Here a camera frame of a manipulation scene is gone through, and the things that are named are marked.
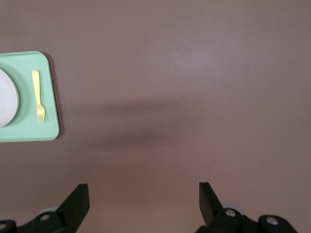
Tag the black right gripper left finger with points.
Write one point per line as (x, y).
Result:
(70, 213)

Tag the light green rectangular tray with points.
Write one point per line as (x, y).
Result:
(49, 97)

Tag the yellow plastic fork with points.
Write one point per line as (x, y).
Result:
(37, 89)

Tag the round off-white plate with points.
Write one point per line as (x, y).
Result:
(7, 99)

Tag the brown table cover mat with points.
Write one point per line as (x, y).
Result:
(182, 97)

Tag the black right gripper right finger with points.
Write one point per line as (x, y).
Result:
(209, 208)

